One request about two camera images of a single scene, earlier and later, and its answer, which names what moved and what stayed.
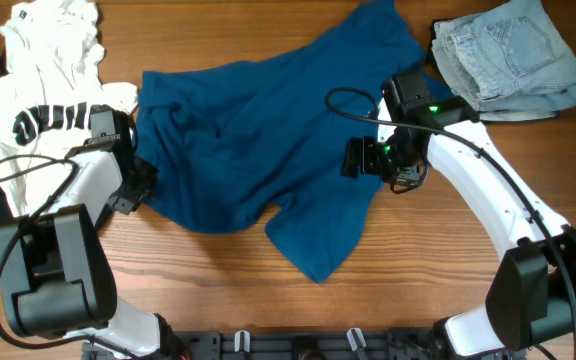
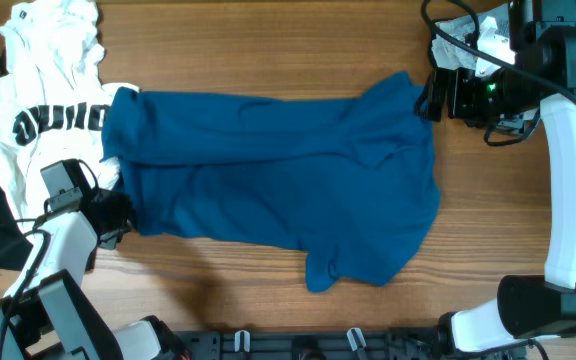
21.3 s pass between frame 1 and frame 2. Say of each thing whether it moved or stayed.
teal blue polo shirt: moved
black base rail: stayed
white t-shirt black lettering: stayed
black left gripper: moved
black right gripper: moved
